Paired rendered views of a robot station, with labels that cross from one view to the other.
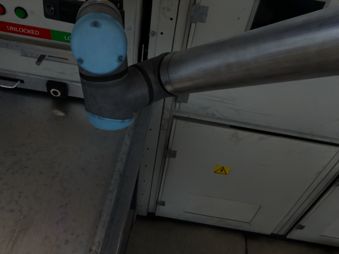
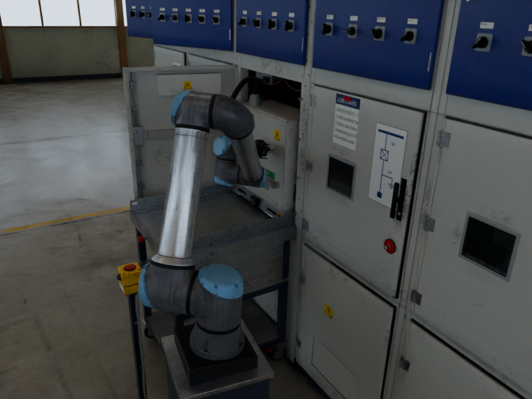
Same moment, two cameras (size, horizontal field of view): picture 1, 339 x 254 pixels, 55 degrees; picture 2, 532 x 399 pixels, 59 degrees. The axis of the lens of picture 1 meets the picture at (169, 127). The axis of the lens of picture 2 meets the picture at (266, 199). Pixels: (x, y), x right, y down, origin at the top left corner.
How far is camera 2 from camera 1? 1.76 m
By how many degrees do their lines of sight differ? 53
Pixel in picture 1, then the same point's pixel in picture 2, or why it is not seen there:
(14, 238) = not seen: hidden behind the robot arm
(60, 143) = (231, 220)
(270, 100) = (344, 239)
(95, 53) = (217, 146)
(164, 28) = (301, 174)
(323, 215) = not seen: outside the picture
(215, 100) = (320, 232)
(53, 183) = (210, 228)
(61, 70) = (260, 191)
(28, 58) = not seen: hidden behind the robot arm
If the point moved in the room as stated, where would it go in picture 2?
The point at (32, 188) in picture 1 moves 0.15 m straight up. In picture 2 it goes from (201, 225) to (200, 198)
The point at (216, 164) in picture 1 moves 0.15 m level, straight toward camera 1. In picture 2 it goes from (325, 302) to (295, 305)
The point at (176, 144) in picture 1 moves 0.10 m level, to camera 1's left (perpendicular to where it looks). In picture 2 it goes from (305, 270) to (294, 261)
